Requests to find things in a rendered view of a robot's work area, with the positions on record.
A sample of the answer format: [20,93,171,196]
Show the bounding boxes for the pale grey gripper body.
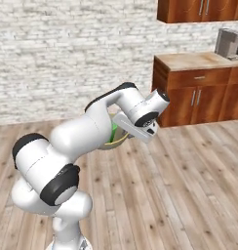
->
[112,111,157,145]

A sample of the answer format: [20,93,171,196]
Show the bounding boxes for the green cup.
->
[108,122,120,144]

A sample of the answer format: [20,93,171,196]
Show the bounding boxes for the beige bowl with yellow rim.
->
[98,113,131,151]

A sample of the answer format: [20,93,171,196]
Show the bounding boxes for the brown wooden base cupboards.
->
[151,51,238,128]

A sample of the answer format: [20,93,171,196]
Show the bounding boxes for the grey coffee machine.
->
[214,27,238,62]

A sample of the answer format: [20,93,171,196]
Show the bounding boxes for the brown wooden wall cupboards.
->
[156,0,238,24]

